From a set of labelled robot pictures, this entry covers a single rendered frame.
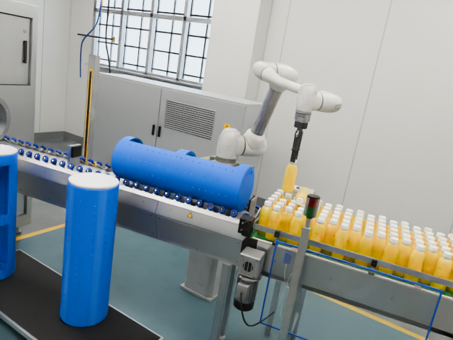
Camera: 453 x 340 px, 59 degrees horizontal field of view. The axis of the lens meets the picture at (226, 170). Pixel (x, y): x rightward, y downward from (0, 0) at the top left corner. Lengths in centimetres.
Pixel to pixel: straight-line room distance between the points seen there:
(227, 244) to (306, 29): 330
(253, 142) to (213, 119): 121
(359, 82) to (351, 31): 57
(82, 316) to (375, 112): 359
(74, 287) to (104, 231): 38
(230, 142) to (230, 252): 87
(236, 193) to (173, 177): 40
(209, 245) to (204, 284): 81
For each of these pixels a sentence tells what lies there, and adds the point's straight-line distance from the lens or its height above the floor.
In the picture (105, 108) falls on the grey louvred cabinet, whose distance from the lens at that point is 521.
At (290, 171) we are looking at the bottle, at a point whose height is 126.
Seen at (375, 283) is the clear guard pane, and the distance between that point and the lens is 215.
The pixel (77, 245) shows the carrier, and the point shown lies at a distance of 246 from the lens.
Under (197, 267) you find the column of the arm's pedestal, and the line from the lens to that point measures 326.
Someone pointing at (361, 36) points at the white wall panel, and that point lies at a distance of 491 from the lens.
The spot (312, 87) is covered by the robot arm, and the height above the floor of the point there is 174.
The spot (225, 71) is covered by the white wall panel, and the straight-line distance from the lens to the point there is 523.
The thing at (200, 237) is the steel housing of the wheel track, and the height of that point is 75.
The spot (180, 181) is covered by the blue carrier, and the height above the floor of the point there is 108.
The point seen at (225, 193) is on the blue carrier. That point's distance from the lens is 231.
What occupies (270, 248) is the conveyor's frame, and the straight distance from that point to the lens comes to 222.
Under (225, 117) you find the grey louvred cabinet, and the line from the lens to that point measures 407.
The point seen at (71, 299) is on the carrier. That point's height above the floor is 33.
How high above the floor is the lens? 179
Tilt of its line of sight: 15 degrees down
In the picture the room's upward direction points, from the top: 9 degrees clockwise
